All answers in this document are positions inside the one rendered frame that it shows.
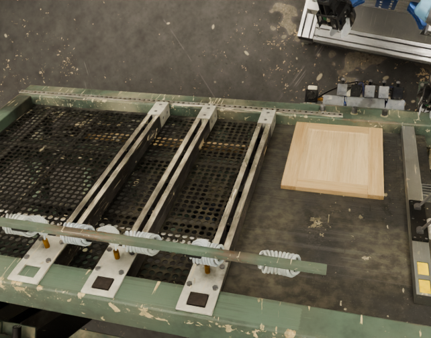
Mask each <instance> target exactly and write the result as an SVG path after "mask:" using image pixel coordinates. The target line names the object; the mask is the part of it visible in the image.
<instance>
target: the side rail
mask: <svg viewBox="0 0 431 338"><path fill-rule="evenodd" d="M32 105H33V103H32V98H31V96H28V95H17V96H16V97H14V98H13V99H12V100H10V102H8V103H7V104H6V105H4V106H3V107H2V108H0V133H1V132H2V131H3V130H4V129H5V128H6V127H7V126H8V125H10V124H11V123H12V122H13V121H15V120H16V119H17V118H18V117H19V116H20V115H21V114H22V113H24V112H25V111H26V110H27V109H29V108H30V107H31V106H32Z"/></svg>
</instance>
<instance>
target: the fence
mask: <svg viewBox="0 0 431 338"><path fill-rule="evenodd" d="M401 149H402V158H403V175H404V183H405V199H406V209H407V218H408V234H409V243H410V259H411V268H412V284H413V293H414V304H423V305H427V306H431V294H428V293H423V292H420V287H419V279H420V280H429V281H430V289H431V259H430V248H429V243H426V242H421V241H412V232H411V223H410V208H409V200H416V201H423V194H422V184H421V178H420V168H419V162H418V151H417V145H416V135H415V129H414V127H412V126H402V127H401ZM417 262H422V263H427V264H428V271H429V276H428V275H423V274H418V266H417Z"/></svg>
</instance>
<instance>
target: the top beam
mask: <svg viewBox="0 0 431 338"><path fill-rule="evenodd" d="M21 260H22V258H15V257H11V256H3V255H0V301H1V302H8V303H11V304H18V305H22V306H28V307H32V308H39V309H43V310H47V311H54V312H58V313H64V314H68V315H74V316H78V317H85V318H89V319H95V320H99V321H106V322H110V323H116V324H120V325H127V326H131V327H137V328H141V329H148V330H151V331H158V332H162V333H168V334H172V335H179V336H183V337H189V338H431V326H426V325H419V324H414V323H407V322H402V321H394V320H390V319H382V318H378V317H370V316H366V315H358V314H354V313H346V312H342V311H334V310H330V309H325V308H318V307H313V306H305V305H301V304H293V303H289V302H281V301H277V300H269V299H265V298H257V297H253V296H245V295H241V294H232V293H228V292H220V293H219V295H218V299H217V302H216V304H215V308H214V310H213V314H212V316H209V315H202V314H198V313H190V312H187V311H180V310H176V306H177V303H178V301H179V298H180V295H181V293H182V291H183V288H184V285H180V284H172V283H168V282H160V281H156V280H148V279H143V278H136V277H131V276H126V277H125V278H124V280H123V282H122V284H121V286H120V288H119V290H118V292H117V293H116V295H115V297H114V298H108V297H104V296H97V295H92V294H85V293H82V292H81V290H82V288H83V286H84V285H85V282H86V281H87V280H88V278H89V276H90V275H91V273H92V272H93V270H88V269H83V268H76V267H71V266H63V265H59V264H52V265H51V267H50V268H49V270H48V271H47V273H46V274H45V276H44V277H43V279H42V280H41V281H40V282H39V284H38V285H37V284H30V283H25V282H18V281H14V280H8V279H7V277H8V276H9V275H10V273H11V272H12V271H13V269H14V268H15V267H16V265H18V264H19V262H20V261H21ZM39 269H40V268H39V267H34V266H25V268H24V269H23V270H22V271H21V273H20V274H19V275H20V276H27V277H31V278H33V277H34V276H35V275H36V274H37V272H38V271H39Z"/></svg>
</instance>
